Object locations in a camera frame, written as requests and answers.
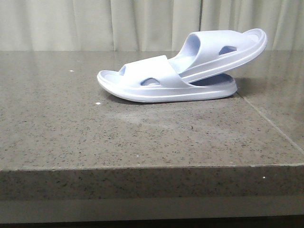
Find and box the light blue slipper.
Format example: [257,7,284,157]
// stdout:
[169,28,267,83]
[97,55,237,103]

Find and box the beige pleated curtain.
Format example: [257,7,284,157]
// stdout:
[0,0,304,51]

